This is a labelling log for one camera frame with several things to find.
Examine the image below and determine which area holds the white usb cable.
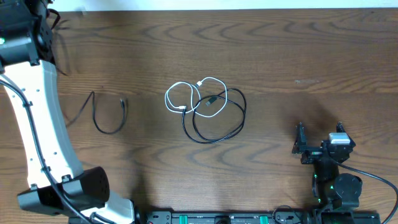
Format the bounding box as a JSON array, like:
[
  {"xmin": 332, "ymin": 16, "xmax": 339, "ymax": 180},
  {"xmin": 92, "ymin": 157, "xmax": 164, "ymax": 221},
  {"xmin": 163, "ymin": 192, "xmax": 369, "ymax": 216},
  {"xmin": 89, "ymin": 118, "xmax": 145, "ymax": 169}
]
[{"xmin": 164, "ymin": 77, "xmax": 228, "ymax": 118}]

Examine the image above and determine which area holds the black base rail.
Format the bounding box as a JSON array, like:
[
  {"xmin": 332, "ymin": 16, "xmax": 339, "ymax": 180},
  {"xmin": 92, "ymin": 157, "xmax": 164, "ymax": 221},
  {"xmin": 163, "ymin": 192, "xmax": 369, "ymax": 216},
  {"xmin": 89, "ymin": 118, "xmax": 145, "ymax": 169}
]
[{"xmin": 144, "ymin": 210, "xmax": 381, "ymax": 224}]

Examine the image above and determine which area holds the thin black cable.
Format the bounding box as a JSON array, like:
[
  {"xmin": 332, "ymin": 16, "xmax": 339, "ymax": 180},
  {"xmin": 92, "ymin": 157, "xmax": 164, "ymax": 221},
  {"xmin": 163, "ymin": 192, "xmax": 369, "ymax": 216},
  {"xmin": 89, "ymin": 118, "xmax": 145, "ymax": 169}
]
[{"xmin": 52, "ymin": 18, "xmax": 128, "ymax": 135}]

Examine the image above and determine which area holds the black usb cable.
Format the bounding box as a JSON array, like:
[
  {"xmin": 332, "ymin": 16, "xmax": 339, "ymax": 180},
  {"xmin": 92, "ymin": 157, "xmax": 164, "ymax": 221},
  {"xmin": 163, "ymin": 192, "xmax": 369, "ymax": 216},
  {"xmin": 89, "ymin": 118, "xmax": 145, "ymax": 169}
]
[{"xmin": 181, "ymin": 88, "xmax": 248, "ymax": 144}]

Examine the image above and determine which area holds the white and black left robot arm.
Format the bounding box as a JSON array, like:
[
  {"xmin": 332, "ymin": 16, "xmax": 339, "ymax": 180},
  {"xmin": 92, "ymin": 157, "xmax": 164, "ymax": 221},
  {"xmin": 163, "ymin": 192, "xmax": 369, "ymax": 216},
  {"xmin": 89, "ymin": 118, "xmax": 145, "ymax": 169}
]
[{"xmin": 1, "ymin": 0, "xmax": 137, "ymax": 223}]

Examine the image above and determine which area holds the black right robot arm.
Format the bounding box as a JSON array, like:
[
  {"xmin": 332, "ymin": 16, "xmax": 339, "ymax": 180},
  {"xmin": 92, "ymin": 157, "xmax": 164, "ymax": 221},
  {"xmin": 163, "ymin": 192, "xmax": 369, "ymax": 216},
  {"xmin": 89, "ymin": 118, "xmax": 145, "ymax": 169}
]
[{"xmin": 292, "ymin": 123, "xmax": 363, "ymax": 223}]

